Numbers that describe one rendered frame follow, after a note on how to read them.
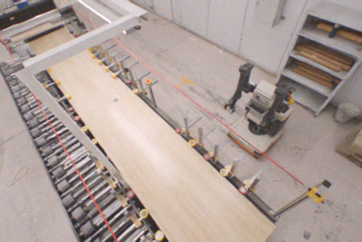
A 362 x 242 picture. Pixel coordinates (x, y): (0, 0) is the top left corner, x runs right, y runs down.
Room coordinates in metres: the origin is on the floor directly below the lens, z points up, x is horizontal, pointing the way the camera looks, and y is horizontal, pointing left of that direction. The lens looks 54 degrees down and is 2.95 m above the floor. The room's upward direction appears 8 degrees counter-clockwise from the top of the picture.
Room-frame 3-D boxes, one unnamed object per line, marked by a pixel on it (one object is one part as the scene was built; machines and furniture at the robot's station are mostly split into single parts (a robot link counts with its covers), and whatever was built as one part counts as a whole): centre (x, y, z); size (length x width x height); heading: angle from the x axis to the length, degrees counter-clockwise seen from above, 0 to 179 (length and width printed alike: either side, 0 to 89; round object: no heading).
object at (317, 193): (0.28, -0.81, 1.20); 0.15 x 0.12 x 1.00; 35
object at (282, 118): (1.66, -1.32, 0.59); 0.55 x 0.34 x 0.83; 35
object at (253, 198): (2.36, 0.59, 0.67); 5.11 x 0.08 x 0.10; 35
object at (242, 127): (1.61, -1.24, 0.16); 0.67 x 0.64 x 0.25; 125
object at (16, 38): (4.24, 2.55, 1.05); 1.43 x 0.12 x 0.12; 125
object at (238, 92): (1.53, -0.74, 1.41); 0.11 x 0.06 x 0.43; 34
